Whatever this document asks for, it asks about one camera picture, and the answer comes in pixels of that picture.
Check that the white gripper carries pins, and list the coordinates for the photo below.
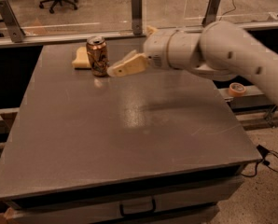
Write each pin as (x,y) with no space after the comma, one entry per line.
(155,49)

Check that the orange soda can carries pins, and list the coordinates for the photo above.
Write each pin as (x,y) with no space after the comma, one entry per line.
(98,56)

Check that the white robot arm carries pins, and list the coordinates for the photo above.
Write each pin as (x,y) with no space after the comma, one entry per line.
(221,51)

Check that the yellow sponge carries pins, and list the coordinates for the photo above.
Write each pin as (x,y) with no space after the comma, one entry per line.
(81,61)

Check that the orange tape roll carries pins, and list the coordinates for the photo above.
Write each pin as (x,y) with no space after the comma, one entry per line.
(236,89)

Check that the glass barrier panel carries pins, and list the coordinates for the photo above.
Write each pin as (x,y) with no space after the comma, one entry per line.
(41,17)

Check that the grey table drawer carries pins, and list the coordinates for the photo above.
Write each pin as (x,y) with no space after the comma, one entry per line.
(196,205)

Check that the middle metal bracket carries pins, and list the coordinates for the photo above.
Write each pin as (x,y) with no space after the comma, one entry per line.
(137,17)

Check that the metal bracket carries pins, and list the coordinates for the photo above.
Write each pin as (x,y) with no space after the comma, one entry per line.
(16,34)
(137,17)
(211,12)

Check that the right metal bracket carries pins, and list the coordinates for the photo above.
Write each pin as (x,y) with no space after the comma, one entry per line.
(211,12)

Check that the left metal bracket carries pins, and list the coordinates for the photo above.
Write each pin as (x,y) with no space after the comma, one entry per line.
(16,34)

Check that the black drawer handle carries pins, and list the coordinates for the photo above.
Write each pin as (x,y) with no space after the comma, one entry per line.
(137,208)

